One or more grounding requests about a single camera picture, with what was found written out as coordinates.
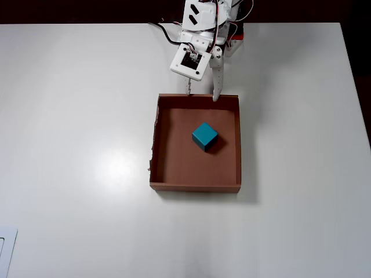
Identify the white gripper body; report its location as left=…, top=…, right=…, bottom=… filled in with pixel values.
left=177, top=24, right=232, bottom=56

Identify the blue cube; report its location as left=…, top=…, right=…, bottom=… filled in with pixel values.
left=191, top=122, right=219, bottom=153

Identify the brown cardboard box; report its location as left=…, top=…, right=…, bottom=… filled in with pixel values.
left=146, top=93, right=242, bottom=194

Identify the white flat panel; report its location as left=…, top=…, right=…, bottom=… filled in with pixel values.
left=0, top=226, right=19, bottom=278

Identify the red black servo wire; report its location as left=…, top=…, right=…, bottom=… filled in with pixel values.
left=211, top=0, right=223, bottom=54

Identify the white gripper camera board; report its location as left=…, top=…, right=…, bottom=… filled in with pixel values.
left=169, top=42, right=212, bottom=82

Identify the thin white red wire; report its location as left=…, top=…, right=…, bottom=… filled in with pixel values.
left=158, top=17, right=184, bottom=29

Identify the black cable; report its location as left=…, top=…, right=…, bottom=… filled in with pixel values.
left=147, top=22, right=186, bottom=46

